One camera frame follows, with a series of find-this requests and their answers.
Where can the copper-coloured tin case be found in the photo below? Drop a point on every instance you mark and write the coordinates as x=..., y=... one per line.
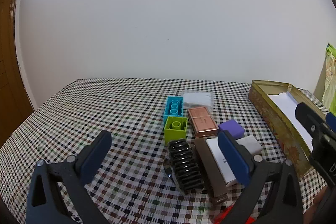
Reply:
x=202, y=121

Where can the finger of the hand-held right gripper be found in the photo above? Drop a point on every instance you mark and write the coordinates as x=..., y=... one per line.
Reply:
x=308, y=115
x=331, y=121

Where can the green building block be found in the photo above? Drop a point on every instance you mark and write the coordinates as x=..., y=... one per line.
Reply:
x=174, y=134

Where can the person's right hand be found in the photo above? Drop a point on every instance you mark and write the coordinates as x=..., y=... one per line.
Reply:
x=316, y=204

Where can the black comb attachment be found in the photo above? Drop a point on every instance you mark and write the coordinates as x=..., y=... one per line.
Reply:
x=185, y=166

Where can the white paper sheet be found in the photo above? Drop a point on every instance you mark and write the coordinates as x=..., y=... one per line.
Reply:
x=286, y=106

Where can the wooden door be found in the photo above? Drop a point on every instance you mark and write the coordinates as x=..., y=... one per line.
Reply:
x=10, y=69

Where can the checkered tablecloth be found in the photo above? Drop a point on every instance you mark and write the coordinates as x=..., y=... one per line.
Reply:
x=78, y=108

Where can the clear plastic box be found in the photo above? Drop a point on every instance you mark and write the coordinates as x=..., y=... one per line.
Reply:
x=197, y=99

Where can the long brown box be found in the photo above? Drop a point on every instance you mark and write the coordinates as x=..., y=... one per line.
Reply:
x=210, y=174

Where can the white charger plug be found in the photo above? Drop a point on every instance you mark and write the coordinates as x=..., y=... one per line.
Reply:
x=250, y=145

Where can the gold patterned tin box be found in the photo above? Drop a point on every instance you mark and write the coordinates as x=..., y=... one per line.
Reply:
x=273, y=113

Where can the white box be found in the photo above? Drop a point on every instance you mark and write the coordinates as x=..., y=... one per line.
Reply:
x=218, y=158

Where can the purple box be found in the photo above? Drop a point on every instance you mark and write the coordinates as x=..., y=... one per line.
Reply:
x=232, y=128

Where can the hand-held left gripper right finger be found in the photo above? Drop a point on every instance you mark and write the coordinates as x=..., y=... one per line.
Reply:
x=233, y=158

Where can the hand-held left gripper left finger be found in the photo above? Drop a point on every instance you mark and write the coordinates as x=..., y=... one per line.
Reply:
x=95, y=158

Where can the red box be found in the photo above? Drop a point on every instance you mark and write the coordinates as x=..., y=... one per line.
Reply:
x=223, y=216

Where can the green printed cloth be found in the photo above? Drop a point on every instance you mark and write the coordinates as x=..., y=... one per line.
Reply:
x=331, y=77

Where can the blue building block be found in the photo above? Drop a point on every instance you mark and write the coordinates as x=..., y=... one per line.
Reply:
x=173, y=108

